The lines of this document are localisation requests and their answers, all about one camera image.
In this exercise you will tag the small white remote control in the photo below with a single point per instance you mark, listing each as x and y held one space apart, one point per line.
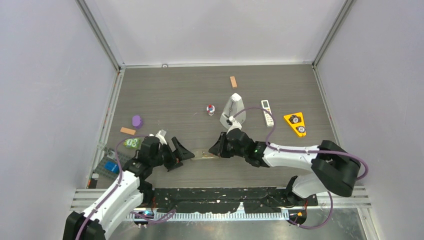
267 113

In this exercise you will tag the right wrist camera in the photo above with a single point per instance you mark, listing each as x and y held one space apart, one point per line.
233 124

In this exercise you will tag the green monster lego toy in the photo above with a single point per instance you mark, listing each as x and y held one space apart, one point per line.
132 143

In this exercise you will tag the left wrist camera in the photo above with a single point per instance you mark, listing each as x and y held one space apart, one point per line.
161 136

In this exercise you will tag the grey lego baseplate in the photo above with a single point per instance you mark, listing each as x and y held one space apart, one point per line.
108 154

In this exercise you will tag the small wooden block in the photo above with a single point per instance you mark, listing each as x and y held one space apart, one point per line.
233 82

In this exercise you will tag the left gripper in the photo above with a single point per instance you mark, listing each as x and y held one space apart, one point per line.
175 157

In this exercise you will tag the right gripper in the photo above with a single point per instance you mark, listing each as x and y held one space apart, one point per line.
218 149

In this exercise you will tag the small red blue figurine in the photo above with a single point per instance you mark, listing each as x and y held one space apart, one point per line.
210 110

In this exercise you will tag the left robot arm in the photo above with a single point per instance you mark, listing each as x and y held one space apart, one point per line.
129 190

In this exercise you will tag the wooden block left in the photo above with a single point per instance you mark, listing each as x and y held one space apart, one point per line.
128 131

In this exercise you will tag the blue green lego brick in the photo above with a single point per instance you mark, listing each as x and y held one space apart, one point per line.
112 167

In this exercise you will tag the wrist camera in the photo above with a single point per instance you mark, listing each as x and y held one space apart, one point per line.
161 136
233 124

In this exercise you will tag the purple toy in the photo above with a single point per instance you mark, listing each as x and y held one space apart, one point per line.
137 121

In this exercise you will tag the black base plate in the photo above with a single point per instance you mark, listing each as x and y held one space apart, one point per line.
226 200

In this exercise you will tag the grey rounded remote control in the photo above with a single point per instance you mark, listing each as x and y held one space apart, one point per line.
203 154

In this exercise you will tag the yellow triangle toy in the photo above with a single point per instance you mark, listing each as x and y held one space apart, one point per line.
296 122

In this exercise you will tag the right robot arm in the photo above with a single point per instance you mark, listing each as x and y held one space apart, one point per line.
331 168

